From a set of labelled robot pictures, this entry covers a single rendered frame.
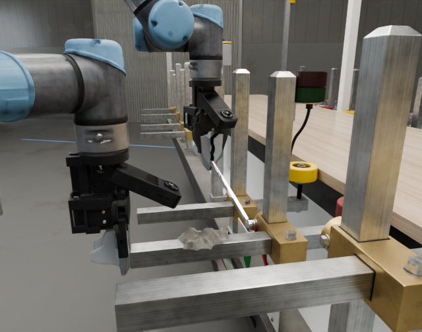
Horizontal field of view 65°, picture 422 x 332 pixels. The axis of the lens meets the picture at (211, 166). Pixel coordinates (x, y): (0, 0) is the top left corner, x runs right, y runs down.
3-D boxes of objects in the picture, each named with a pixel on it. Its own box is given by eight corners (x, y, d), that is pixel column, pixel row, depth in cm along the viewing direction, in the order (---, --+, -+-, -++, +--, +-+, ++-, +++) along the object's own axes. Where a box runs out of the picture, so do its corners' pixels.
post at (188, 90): (186, 153, 183) (184, 62, 170) (186, 151, 187) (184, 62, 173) (192, 152, 184) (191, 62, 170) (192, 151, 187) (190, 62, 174)
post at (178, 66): (177, 135, 230) (175, 63, 217) (177, 134, 234) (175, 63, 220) (182, 135, 231) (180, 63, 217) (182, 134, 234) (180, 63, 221)
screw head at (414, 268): (415, 280, 28) (417, 268, 28) (397, 266, 30) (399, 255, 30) (436, 277, 28) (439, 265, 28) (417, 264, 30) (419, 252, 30)
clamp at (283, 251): (277, 270, 55) (279, 243, 54) (252, 232, 68) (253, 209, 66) (309, 266, 56) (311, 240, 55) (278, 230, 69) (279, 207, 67)
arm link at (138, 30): (134, 6, 61) (192, 8, 64) (131, 15, 72) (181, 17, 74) (136, 51, 63) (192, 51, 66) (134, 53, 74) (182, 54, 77)
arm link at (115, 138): (128, 117, 52) (126, 126, 45) (130, 145, 53) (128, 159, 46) (78, 118, 51) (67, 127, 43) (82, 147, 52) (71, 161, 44)
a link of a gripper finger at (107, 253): (94, 276, 55) (88, 226, 52) (131, 273, 56) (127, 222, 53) (91, 288, 52) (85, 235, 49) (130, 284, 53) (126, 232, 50)
